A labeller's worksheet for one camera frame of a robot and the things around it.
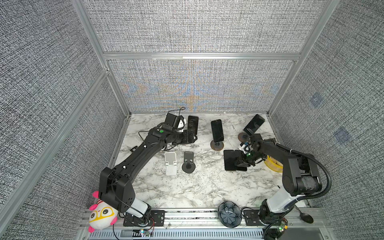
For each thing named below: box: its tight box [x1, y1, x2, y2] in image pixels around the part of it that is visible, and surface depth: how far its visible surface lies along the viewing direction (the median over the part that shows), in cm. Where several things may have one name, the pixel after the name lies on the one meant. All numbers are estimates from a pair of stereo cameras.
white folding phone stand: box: [164, 152, 177, 176], surface depth 90 cm
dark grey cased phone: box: [210, 119, 224, 143], surface depth 95 cm
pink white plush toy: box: [88, 190, 119, 233], surface depth 70 cm
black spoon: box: [293, 203, 314, 224], surface depth 75 cm
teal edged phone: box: [223, 149, 247, 171], surface depth 94 cm
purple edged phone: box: [187, 115, 199, 143], surface depth 99 cm
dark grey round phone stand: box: [182, 151, 196, 174], surface depth 90 cm
